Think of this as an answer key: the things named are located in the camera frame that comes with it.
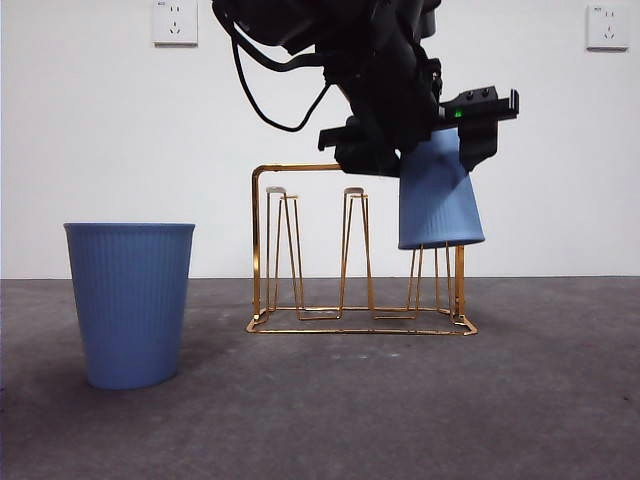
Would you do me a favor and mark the blue ribbed plastic cup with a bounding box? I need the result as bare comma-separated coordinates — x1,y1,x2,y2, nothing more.
63,222,197,392
397,127,487,251

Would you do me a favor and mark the black cable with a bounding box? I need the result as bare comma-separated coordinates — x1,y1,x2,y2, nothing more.
214,4,334,133

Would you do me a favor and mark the gold wire cup rack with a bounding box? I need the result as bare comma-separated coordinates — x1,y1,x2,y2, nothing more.
245,162,479,337

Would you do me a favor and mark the white wall socket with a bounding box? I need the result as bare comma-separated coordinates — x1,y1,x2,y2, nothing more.
585,4,630,53
152,0,199,49

